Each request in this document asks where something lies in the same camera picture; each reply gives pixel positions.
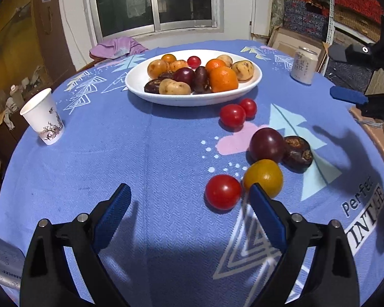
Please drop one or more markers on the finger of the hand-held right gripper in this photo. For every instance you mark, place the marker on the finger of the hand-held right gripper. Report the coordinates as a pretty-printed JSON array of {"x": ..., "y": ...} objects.
[
  {"x": 339, "y": 53},
  {"x": 347, "y": 94}
]

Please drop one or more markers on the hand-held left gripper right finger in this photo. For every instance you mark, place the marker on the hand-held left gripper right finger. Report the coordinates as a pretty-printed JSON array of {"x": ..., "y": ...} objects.
[{"x": 268, "y": 219}]

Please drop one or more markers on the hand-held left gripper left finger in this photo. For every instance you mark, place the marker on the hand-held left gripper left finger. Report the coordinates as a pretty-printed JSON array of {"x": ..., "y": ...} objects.
[{"x": 110, "y": 220}]

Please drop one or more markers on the yellow-orange citrus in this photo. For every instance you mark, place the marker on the yellow-orange citrus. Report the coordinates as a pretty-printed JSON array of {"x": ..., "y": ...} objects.
[{"x": 263, "y": 176}]

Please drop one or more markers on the red cherry tomato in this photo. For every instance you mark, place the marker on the red cherry tomato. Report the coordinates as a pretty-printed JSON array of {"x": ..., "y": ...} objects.
[
  {"x": 232, "y": 116},
  {"x": 248, "y": 106},
  {"x": 223, "y": 192},
  {"x": 194, "y": 60}
]

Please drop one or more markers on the dark red plum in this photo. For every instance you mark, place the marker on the dark red plum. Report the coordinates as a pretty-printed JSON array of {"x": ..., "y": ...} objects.
[
  {"x": 183, "y": 75},
  {"x": 267, "y": 145}
]

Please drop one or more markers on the large spotted loquat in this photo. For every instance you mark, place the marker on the large spotted loquat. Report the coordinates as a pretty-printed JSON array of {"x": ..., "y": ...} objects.
[{"x": 243, "y": 69}]

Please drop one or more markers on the dark brown water chestnut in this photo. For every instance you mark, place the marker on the dark brown water chestnut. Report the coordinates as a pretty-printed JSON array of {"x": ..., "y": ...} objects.
[{"x": 201, "y": 79}]

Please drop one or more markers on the white oval plate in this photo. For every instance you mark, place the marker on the white oval plate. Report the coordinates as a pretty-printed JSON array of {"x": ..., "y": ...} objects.
[{"x": 195, "y": 97}]

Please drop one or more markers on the spotted yellow loquat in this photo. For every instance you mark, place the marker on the spotted yellow loquat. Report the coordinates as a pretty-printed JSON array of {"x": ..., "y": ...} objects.
[
  {"x": 168, "y": 87},
  {"x": 156, "y": 67},
  {"x": 183, "y": 88}
]

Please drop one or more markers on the white beverage can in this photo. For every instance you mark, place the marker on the white beverage can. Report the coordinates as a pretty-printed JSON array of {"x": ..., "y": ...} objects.
[{"x": 304, "y": 65}]

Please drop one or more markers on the shelf with patterned boxes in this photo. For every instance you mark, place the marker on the shelf with patterned boxes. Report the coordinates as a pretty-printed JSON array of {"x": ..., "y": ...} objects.
[{"x": 332, "y": 3}]

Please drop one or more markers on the blue printed tablecloth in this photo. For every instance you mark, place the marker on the blue printed tablecloth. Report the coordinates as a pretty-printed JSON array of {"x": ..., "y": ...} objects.
[{"x": 147, "y": 153}]

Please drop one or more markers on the silver foil bag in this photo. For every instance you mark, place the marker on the silver foil bag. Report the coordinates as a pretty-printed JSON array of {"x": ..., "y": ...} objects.
[{"x": 3, "y": 262}]

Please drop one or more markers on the large orange tangerine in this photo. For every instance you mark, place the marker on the large orange tangerine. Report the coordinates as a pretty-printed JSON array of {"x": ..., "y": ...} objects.
[{"x": 223, "y": 80}]

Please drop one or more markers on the white printed paper cup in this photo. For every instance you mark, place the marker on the white printed paper cup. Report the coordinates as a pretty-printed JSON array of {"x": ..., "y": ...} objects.
[{"x": 44, "y": 120}]

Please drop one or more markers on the cardboard box with paper scraps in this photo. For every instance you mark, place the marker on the cardboard box with paper scraps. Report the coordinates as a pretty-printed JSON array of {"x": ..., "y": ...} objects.
[{"x": 9, "y": 102}]

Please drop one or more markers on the wooden chair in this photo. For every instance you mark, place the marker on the wooden chair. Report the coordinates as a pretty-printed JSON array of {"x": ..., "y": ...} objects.
[{"x": 94, "y": 60}]

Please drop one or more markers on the purple cloth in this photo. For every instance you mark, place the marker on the purple cloth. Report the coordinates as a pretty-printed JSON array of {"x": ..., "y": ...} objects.
[{"x": 118, "y": 47}]

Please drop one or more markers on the window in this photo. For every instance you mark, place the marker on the window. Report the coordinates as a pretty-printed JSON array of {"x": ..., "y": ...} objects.
[{"x": 156, "y": 3}]

